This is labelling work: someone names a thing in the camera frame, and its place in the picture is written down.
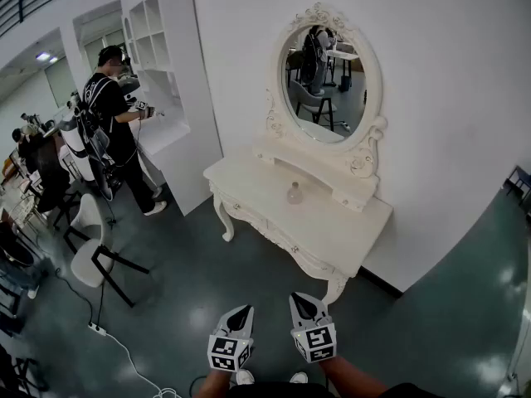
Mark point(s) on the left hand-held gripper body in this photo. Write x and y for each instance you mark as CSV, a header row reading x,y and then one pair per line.
x,y
226,348

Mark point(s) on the person's left forearm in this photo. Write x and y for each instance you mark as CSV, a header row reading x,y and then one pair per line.
x,y
212,384

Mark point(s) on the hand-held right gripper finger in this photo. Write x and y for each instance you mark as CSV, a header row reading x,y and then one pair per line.
x,y
294,315
320,312

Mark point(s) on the dark round table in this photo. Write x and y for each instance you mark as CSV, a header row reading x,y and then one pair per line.
x,y
14,247

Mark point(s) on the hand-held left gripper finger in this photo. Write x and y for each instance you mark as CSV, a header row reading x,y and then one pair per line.
x,y
224,321
249,326

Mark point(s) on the person's left white shoe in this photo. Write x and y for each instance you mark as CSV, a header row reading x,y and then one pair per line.
x,y
245,376

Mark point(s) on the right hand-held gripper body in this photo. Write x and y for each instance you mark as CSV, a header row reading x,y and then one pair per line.
x,y
315,342

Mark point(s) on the person's black clothing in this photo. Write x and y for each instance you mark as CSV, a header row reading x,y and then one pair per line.
x,y
282,391

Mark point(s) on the person's right white shoe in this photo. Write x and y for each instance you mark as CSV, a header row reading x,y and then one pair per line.
x,y
298,377

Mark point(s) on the white shelf cabinet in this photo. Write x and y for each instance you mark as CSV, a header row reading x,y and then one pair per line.
x,y
195,110

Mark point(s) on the white dressing table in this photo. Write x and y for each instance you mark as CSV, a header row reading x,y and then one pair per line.
x,y
257,199

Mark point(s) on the dark blue stool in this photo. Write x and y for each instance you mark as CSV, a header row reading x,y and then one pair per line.
x,y
520,185

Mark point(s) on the oval mirror ornate white frame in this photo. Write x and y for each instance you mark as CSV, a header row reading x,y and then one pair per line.
x,y
365,52

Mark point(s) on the person's white shoe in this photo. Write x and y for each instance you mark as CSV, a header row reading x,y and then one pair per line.
x,y
245,376
298,377

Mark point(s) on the white chair black legs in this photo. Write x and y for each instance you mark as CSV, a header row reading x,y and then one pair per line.
x,y
87,259

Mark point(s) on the white power strip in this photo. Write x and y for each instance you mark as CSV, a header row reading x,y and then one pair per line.
x,y
98,328

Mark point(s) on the person's right forearm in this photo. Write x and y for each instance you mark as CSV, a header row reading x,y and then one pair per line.
x,y
352,377

